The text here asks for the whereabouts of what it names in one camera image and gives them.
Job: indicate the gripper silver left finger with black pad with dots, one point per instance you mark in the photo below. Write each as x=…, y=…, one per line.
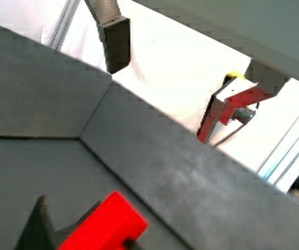
x=114, y=28

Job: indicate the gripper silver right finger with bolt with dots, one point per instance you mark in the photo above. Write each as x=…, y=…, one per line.
x=234, y=108

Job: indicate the red double-square block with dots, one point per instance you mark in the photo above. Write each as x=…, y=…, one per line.
x=114, y=224

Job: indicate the black curved holder stand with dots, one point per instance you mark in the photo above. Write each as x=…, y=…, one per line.
x=40, y=236

